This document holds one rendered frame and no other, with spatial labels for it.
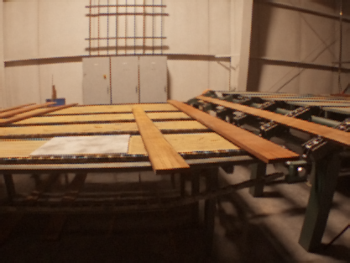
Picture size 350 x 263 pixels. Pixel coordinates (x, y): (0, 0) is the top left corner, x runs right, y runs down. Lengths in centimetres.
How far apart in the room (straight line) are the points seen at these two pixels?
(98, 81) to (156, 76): 167
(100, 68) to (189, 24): 312
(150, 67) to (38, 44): 375
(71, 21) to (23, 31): 163
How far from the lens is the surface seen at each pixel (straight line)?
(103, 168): 121
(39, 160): 134
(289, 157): 123
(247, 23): 721
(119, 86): 665
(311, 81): 978
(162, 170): 96
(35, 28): 818
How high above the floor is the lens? 123
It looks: 12 degrees down
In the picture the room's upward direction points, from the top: straight up
